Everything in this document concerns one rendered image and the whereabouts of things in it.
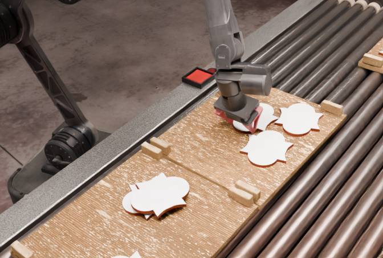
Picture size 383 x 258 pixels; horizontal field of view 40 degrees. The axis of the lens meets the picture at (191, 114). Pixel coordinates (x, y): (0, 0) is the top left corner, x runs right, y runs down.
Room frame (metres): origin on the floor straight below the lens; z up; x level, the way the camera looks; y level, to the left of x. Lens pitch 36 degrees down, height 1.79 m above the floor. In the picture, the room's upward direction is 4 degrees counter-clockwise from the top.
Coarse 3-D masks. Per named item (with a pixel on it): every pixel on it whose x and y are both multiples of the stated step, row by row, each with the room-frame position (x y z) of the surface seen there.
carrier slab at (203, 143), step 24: (216, 96) 1.24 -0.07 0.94; (264, 96) 1.22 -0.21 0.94; (288, 96) 1.21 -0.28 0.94; (192, 120) 1.14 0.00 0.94; (216, 120) 1.13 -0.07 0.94; (336, 120) 1.09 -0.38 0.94; (192, 144) 1.03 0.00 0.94; (216, 144) 1.03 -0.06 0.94; (240, 144) 1.02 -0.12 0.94; (312, 144) 1.00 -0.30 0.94; (192, 168) 0.94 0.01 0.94; (216, 168) 0.94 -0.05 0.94; (240, 168) 0.93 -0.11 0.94; (264, 168) 0.92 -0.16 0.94; (288, 168) 0.92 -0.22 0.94; (264, 192) 0.85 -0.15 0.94
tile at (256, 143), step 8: (248, 136) 1.04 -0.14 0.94; (256, 136) 1.03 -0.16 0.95; (264, 136) 1.03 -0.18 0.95; (272, 136) 1.03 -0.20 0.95; (280, 136) 1.03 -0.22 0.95; (248, 144) 1.01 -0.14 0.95; (256, 144) 1.00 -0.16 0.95; (264, 144) 1.00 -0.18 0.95; (272, 144) 1.00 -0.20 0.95; (280, 144) 1.00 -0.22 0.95; (288, 144) 0.99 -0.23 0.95; (240, 152) 0.99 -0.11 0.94; (248, 152) 0.98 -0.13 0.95; (256, 152) 0.97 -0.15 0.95; (264, 152) 0.97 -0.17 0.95; (272, 152) 0.97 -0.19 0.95; (280, 152) 0.97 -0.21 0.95; (248, 160) 0.95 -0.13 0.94; (256, 160) 0.94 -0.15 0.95; (264, 160) 0.94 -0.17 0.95; (272, 160) 0.94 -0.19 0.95; (280, 160) 0.94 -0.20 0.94
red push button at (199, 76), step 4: (196, 72) 1.39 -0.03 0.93; (200, 72) 1.39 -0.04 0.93; (204, 72) 1.39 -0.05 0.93; (188, 76) 1.37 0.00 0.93; (192, 76) 1.37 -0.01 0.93; (196, 76) 1.37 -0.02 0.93; (200, 76) 1.37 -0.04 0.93; (204, 76) 1.36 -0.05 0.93; (208, 76) 1.36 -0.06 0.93; (196, 80) 1.34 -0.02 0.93; (200, 80) 1.34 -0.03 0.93; (204, 80) 1.34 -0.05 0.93
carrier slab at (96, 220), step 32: (128, 160) 0.99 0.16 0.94; (160, 160) 0.98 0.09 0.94; (96, 192) 0.89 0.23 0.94; (128, 192) 0.88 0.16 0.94; (192, 192) 0.86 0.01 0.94; (224, 192) 0.86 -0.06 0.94; (64, 224) 0.79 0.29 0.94; (96, 224) 0.79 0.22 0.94; (128, 224) 0.78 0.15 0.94; (160, 224) 0.77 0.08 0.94; (192, 224) 0.77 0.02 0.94; (224, 224) 0.76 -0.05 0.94; (64, 256) 0.71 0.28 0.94; (96, 256) 0.70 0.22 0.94; (128, 256) 0.69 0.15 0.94; (160, 256) 0.69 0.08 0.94; (192, 256) 0.68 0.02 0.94
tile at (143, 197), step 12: (156, 180) 0.88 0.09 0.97; (168, 180) 0.88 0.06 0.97; (180, 180) 0.88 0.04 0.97; (144, 192) 0.85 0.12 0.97; (156, 192) 0.84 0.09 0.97; (168, 192) 0.84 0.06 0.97; (180, 192) 0.84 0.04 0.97; (132, 204) 0.81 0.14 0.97; (144, 204) 0.81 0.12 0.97; (156, 204) 0.80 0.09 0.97; (168, 204) 0.80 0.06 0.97; (180, 204) 0.80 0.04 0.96; (156, 216) 0.78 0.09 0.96
